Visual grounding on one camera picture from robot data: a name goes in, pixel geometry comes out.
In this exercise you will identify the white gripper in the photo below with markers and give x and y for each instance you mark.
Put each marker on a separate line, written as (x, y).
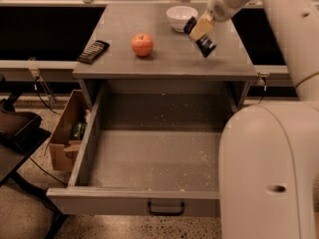
(221, 9)

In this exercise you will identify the dark blue rxbar blueberry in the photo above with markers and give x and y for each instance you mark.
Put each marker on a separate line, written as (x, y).
(204, 44)

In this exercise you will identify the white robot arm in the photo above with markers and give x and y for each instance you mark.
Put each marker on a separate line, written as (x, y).
(268, 156)

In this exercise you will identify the grey cabinet with counter top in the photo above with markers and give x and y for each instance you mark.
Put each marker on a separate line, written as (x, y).
(174, 55)

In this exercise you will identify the grey open top drawer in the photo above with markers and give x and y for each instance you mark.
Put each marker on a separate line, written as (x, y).
(146, 142)

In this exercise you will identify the white ceramic bowl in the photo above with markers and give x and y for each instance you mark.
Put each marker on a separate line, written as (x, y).
(178, 16)

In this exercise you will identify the red apple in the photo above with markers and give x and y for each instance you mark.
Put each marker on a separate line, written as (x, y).
(142, 44)

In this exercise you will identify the black snack bar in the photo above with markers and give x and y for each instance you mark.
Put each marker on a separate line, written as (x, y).
(93, 52)

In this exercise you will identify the green packet in box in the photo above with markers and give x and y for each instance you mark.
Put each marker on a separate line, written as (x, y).
(78, 131)

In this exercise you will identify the brown cardboard box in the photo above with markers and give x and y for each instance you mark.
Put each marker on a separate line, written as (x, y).
(62, 145)

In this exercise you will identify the black side table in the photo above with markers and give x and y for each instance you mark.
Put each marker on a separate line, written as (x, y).
(20, 137)

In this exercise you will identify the metal rail bracket right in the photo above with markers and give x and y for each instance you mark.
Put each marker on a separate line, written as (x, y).
(262, 80)

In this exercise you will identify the metal rail bracket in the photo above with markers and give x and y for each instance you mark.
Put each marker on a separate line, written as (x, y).
(39, 82)
(262, 80)

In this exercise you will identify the metal rail bracket left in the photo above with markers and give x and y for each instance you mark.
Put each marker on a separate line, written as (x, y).
(39, 82)

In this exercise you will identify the black drawer handle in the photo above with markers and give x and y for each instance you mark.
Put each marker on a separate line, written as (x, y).
(160, 209)

